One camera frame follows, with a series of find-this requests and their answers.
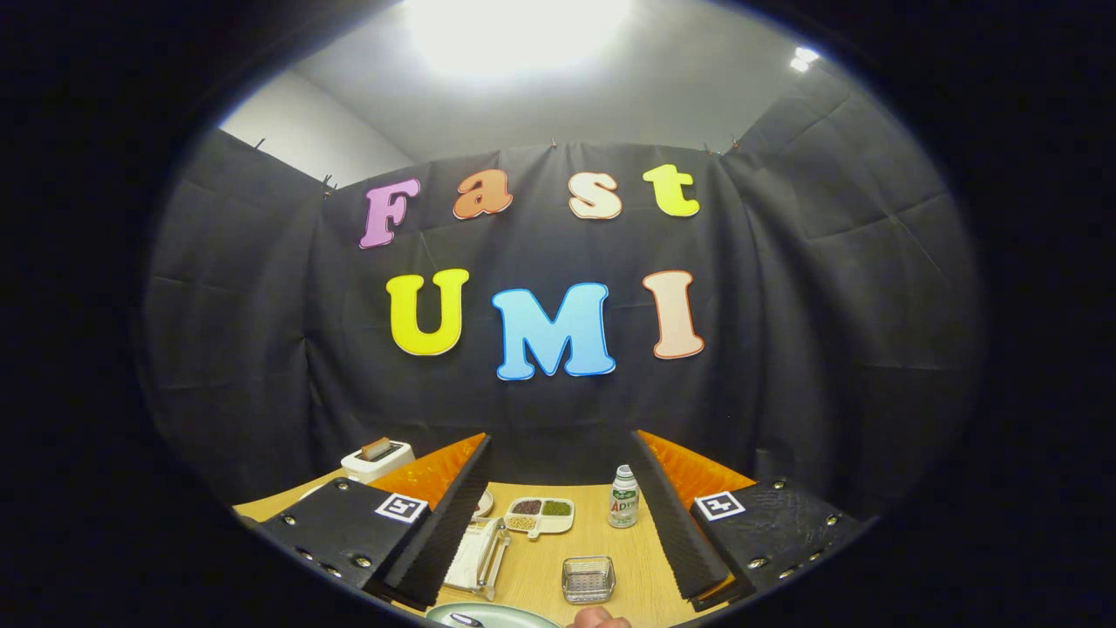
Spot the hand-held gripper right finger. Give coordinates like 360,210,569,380
629,430,864,611

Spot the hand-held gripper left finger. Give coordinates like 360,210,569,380
248,433,494,611

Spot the white wire dish rack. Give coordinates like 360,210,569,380
443,516,512,603

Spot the metal wire basket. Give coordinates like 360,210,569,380
561,555,617,605

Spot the pale green plate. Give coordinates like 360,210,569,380
425,602,563,628

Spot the white drain tray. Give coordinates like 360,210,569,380
445,521,493,592

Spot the white milk drink bottle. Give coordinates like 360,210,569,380
608,465,640,529

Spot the white toaster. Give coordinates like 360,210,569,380
340,437,416,485

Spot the white divided bean tray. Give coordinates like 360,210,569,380
504,496,575,540

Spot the black backdrop cloth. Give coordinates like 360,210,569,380
139,65,982,524

